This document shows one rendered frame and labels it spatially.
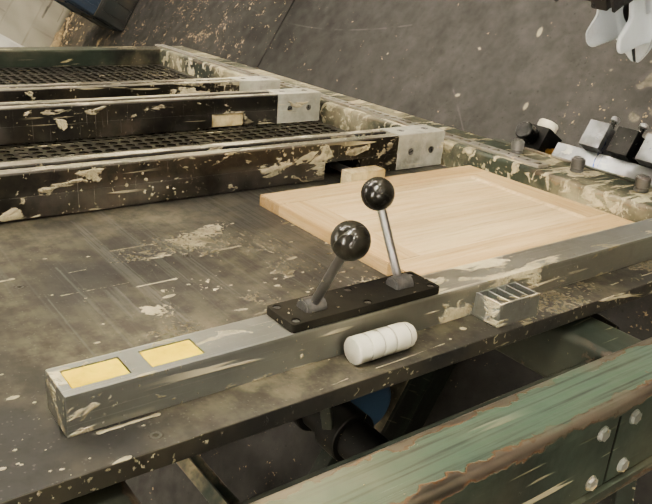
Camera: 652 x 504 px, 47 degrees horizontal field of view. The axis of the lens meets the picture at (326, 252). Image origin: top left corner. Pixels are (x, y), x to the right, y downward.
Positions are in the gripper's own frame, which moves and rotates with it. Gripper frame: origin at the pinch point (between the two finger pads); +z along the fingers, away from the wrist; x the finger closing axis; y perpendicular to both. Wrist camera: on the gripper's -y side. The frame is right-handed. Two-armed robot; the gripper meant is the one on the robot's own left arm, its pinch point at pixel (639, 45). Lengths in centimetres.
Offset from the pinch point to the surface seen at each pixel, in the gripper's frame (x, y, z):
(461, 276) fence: -8.0, 24.2, 18.5
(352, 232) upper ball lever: -1.6, 37.3, -3.3
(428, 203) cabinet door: -37, 8, 33
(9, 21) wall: -555, -9, 106
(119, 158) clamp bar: -61, 43, 7
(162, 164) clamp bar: -58, 39, 10
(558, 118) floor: -107, -89, 106
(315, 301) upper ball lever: -6.4, 42.1, 4.9
